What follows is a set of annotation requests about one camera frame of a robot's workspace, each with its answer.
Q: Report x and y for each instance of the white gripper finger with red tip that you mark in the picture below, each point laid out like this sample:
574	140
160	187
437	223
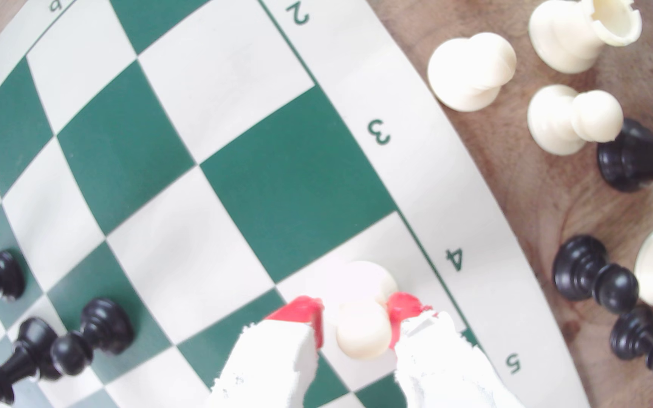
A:
272	362
445	362

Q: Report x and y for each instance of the black chess rook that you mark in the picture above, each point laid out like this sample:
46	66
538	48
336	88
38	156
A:
635	156

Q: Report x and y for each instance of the white chess pawn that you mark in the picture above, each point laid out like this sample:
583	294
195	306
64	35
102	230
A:
363	327
564	120
465	73

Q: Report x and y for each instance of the green and white chess mat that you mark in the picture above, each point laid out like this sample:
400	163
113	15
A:
281	187

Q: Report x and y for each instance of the white chess rook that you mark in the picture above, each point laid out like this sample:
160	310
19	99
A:
576	35

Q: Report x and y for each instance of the black chess queen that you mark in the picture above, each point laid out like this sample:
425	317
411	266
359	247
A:
17	362

